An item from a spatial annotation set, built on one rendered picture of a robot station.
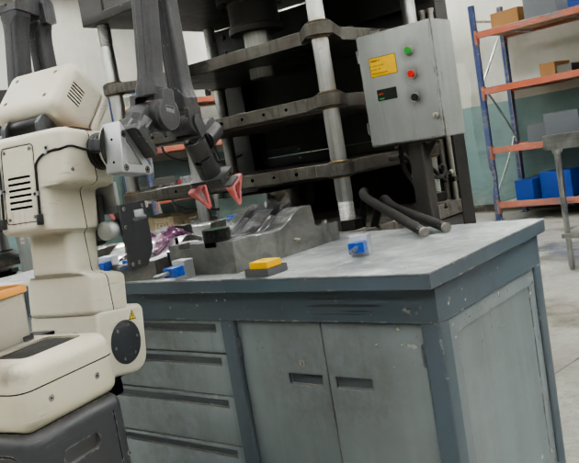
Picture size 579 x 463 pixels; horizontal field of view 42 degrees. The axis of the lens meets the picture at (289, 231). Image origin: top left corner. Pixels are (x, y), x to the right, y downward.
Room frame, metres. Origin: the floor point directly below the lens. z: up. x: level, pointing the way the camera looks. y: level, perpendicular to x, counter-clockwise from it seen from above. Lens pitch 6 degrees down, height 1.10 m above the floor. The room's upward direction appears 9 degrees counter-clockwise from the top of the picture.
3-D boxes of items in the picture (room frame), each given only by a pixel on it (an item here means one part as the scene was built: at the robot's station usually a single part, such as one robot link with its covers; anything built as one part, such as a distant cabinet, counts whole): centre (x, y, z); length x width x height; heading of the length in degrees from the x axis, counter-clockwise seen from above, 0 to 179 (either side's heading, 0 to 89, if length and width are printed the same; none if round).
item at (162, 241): (2.45, 0.43, 0.90); 0.26 x 0.18 x 0.08; 158
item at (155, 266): (2.45, 0.43, 0.86); 0.50 x 0.26 x 0.11; 158
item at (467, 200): (3.71, -0.30, 0.90); 1.31 x 0.16 x 1.80; 50
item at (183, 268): (2.05, 0.34, 0.83); 0.13 x 0.05 x 0.05; 140
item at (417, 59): (2.70, -0.51, 0.74); 0.31 x 0.22 x 1.47; 50
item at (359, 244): (1.94, -0.17, 0.83); 0.13 x 0.05 x 0.05; 162
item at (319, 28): (3.34, -0.01, 1.45); 1.29 x 0.82 x 0.19; 50
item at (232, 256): (2.29, 0.10, 0.87); 0.50 x 0.26 x 0.14; 140
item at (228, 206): (3.26, 0.01, 0.87); 0.50 x 0.27 x 0.17; 140
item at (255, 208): (2.29, 0.12, 0.92); 0.35 x 0.16 x 0.09; 140
